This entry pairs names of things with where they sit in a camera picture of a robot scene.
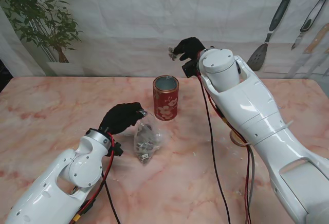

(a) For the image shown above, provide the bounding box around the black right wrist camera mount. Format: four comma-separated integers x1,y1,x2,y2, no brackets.
181,59,200,79

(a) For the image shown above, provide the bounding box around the gold round canister lid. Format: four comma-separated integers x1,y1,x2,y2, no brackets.
229,130,248,147

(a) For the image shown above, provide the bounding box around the red and black arm cable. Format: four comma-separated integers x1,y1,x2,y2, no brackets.
196,71,258,224
69,131,123,224

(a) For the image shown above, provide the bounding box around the red floral tea canister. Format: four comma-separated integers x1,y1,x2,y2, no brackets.
153,74,179,122

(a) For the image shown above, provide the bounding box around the red and black left arm cable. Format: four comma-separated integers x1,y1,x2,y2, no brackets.
69,131,123,224

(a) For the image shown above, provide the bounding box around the white printed backdrop cloth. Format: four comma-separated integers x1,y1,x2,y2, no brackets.
0,0,329,78

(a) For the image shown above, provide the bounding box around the tea bag with paper tag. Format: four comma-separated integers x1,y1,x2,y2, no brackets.
166,46,178,80

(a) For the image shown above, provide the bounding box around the red and black right arm cable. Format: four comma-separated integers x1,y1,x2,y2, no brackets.
196,71,258,224

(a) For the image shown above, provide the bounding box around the clear plastic bag of tea bags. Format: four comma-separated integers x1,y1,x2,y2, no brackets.
133,110,168,167

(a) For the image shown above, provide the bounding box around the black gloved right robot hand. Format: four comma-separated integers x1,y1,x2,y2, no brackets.
174,36,206,62

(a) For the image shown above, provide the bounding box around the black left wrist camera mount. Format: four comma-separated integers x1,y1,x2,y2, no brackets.
107,142,124,157

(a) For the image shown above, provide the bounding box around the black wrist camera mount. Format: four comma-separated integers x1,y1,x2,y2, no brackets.
107,142,124,157
181,59,200,79

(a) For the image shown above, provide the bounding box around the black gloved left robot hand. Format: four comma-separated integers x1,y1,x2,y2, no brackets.
98,102,149,135

